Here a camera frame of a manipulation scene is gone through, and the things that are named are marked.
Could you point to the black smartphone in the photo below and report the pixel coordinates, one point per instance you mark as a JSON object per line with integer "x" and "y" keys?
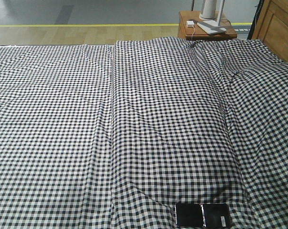
{"x": 203, "y": 216}

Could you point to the white desk lamp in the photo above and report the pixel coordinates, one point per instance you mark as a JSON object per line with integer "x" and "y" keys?
{"x": 213, "y": 26}

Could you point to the black white checkered bedsheet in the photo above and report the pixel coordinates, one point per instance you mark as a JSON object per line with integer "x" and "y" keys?
{"x": 114, "y": 136}

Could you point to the white charger adapter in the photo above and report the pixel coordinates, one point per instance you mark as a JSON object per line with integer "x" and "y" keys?
{"x": 190, "y": 24}

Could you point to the white cylindrical speaker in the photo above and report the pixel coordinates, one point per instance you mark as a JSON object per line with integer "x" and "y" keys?
{"x": 208, "y": 10}

